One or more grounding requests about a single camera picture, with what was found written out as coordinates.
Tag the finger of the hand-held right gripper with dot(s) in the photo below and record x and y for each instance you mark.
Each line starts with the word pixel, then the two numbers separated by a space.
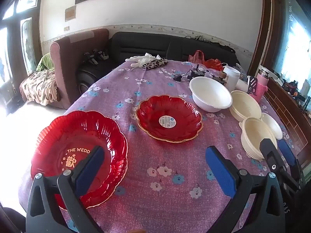
pixel 269 150
pixel 286 150

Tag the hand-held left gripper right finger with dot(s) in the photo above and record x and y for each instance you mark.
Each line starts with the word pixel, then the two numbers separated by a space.
pixel 221 172

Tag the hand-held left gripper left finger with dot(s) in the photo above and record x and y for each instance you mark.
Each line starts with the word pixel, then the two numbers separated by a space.
pixel 90 167

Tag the cream ribbed bowl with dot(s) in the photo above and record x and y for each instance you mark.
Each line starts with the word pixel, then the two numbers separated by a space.
pixel 252 133
pixel 245 104

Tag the small white bowl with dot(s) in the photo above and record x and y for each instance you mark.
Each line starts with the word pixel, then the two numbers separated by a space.
pixel 273 126

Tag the red plate with gold lettering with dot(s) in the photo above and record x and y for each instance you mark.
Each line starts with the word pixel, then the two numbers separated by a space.
pixel 73 131

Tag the large white bowl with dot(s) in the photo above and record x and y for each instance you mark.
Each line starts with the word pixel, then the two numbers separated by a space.
pixel 209 94

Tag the red plate with round sticker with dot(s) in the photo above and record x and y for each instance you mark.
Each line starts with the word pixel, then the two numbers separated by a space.
pixel 150 116

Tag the brick tiled window counter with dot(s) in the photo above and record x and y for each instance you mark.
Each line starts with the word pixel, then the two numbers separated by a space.
pixel 286 111

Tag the red black device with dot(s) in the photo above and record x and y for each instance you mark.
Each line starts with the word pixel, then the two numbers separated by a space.
pixel 290 86

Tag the purple floral tablecloth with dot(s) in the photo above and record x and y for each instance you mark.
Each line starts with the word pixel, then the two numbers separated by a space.
pixel 158 155

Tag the pink thermos bottle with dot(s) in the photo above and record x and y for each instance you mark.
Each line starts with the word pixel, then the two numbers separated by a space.
pixel 261 85

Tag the white plastic jar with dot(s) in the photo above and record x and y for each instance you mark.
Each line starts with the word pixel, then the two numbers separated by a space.
pixel 230 77

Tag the clear plastic bag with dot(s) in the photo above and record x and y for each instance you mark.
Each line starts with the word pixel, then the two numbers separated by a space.
pixel 241 69

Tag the brown grinder with wooden knob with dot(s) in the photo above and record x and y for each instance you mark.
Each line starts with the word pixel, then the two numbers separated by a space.
pixel 221 76

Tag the brown patterned blanket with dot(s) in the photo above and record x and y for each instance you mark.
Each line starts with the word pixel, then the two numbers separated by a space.
pixel 38 87

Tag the black charger plug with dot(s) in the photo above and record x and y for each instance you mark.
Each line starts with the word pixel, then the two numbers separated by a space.
pixel 177 78

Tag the maroon armchair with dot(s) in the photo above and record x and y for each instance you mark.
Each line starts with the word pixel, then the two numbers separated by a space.
pixel 65 60

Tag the window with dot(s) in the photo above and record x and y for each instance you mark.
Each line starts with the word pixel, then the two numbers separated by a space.
pixel 296 41

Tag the black white cloth bundle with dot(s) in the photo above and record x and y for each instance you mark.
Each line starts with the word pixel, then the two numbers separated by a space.
pixel 96 57

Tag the green cloth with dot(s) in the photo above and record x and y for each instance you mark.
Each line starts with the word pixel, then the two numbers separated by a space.
pixel 46 62

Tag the red plastic bag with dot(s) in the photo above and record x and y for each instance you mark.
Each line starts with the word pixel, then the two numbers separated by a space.
pixel 196 57

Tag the white gloves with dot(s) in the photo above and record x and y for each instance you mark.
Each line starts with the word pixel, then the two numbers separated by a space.
pixel 141 59

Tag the leopard print pouch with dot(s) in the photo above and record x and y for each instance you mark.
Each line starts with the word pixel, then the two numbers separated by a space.
pixel 155 63

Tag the black sofa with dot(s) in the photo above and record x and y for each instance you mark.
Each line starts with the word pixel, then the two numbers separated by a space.
pixel 145 43

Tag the dark wooden glass door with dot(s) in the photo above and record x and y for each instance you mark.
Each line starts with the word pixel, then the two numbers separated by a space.
pixel 31 41

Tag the small wall plaque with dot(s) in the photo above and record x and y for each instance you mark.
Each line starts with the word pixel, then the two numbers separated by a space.
pixel 70 13

